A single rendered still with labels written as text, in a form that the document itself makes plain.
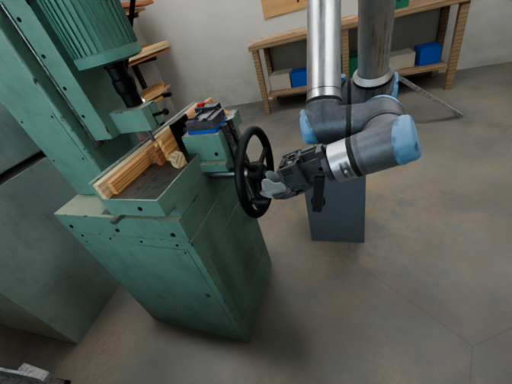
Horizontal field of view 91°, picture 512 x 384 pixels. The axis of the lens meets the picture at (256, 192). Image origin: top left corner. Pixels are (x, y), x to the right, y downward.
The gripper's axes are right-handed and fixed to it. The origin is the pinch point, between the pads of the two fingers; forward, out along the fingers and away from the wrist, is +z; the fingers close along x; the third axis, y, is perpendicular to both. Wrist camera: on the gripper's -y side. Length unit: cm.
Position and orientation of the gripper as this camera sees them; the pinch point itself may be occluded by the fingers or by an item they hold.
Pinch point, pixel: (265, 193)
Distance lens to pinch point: 69.1
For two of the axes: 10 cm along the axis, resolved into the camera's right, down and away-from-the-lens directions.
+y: -5.4, -7.3, -4.2
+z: -7.9, 2.6, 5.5
